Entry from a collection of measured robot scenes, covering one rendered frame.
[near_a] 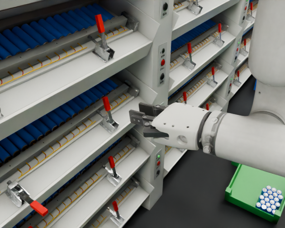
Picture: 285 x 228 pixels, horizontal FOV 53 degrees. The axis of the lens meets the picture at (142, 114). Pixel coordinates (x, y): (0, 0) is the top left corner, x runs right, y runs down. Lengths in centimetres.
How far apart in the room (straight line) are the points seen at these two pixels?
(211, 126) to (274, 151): 11
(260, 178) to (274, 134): 80
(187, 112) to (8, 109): 32
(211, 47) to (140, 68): 50
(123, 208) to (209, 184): 42
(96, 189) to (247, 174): 69
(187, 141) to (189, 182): 74
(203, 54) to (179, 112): 60
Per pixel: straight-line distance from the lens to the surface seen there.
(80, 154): 67
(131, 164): 90
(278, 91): 56
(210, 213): 118
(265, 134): 50
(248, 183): 127
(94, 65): 60
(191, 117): 56
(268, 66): 43
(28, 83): 54
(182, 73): 100
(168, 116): 57
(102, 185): 84
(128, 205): 104
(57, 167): 65
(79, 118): 70
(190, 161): 136
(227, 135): 51
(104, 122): 72
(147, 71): 78
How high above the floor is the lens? 93
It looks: 35 degrees down
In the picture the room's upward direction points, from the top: straight up
